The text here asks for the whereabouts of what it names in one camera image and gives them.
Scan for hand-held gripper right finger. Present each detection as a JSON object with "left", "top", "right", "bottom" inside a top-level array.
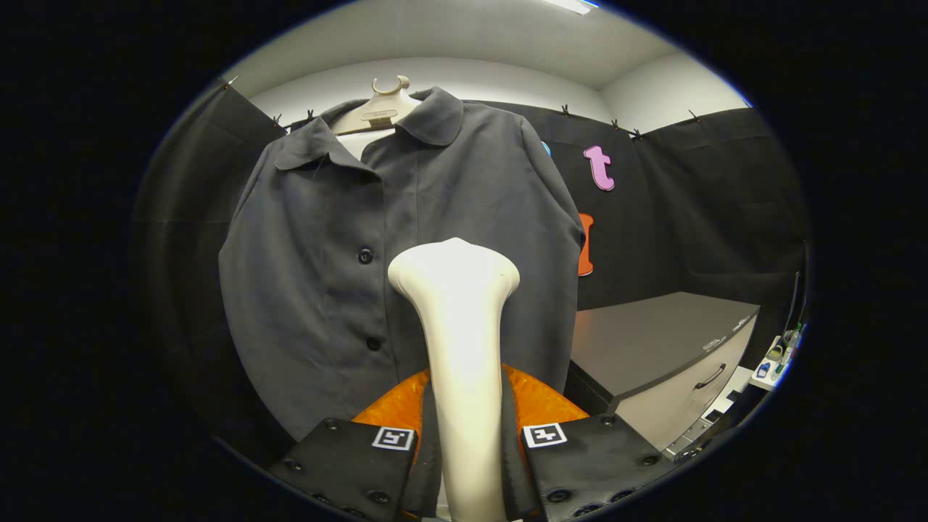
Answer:
[{"left": 500, "top": 364, "right": 679, "bottom": 522}]

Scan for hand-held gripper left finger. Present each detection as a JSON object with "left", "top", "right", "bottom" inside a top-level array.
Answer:
[{"left": 267, "top": 368, "right": 444, "bottom": 522}]

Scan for white garment steamer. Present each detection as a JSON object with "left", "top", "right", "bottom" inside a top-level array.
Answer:
[{"left": 387, "top": 237, "right": 521, "bottom": 522}]

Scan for dark grey button shirt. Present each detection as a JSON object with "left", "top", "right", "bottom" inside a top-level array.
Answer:
[{"left": 218, "top": 87, "right": 587, "bottom": 443}]

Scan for grey cabinet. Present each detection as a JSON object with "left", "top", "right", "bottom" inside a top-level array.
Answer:
[{"left": 565, "top": 291, "right": 761, "bottom": 454}]

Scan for cluttered white side table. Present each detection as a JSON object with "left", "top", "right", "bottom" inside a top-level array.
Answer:
[{"left": 750, "top": 323, "right": 805, "bottom": 392}]

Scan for black backdrop cloth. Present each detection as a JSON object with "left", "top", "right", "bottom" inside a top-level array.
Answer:
[{"left": 130, "top": 83, "right": 809, "bottom": 465}]

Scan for cream plastic hanger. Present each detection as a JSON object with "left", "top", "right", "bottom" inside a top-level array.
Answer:
[{"left": 330, "top": 75, "right": 423, "bottom": 138}]

